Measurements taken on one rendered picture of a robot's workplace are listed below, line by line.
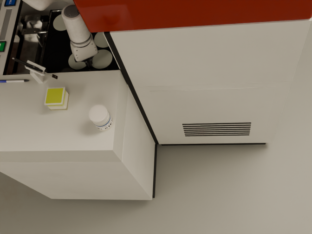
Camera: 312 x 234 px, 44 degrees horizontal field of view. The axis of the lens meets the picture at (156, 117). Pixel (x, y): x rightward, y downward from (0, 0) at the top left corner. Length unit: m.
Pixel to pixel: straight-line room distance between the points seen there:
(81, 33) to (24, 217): 1.44
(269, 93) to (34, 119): 1.01
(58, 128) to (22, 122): 0.16
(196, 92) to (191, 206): 0.84
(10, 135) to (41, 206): 1.01
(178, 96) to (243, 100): 0.30
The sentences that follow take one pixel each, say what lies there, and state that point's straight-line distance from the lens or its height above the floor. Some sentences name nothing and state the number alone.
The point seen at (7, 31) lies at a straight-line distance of 1.95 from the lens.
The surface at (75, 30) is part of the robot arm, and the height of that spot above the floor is 1.18.
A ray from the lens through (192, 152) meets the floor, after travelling 2.42.
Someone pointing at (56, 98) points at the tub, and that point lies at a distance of 1.55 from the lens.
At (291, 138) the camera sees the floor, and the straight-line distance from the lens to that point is 2.48.
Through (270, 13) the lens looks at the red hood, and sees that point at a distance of 1.31.
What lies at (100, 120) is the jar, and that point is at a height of 1.06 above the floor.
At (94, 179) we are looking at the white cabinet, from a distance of 1.92.
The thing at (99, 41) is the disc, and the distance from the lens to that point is 1.80.
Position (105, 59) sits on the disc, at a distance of 1.73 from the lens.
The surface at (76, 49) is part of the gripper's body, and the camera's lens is 1.60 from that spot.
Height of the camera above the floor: 2.29
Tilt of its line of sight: 64 degrees down
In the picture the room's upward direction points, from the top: 21 degrees counter-clockwise
